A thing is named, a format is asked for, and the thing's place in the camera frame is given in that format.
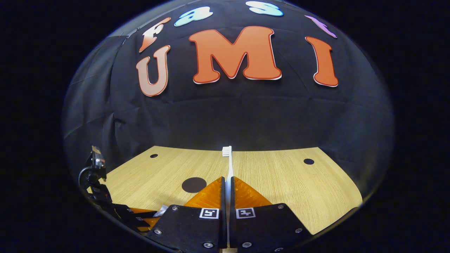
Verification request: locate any white toothbrush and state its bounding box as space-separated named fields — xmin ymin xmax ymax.
xmin=222 ymin=146 xmax=234 ymax=253

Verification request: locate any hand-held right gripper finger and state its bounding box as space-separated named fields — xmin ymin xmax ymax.
xmin=229 ymin=176 xmax=313 ymax=253
xmin=146 ymin=176 xmax=227 ymax=253

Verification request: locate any dark round coaster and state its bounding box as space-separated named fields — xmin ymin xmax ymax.
xmin=181 ymin=177 xmax=207 ymax=193

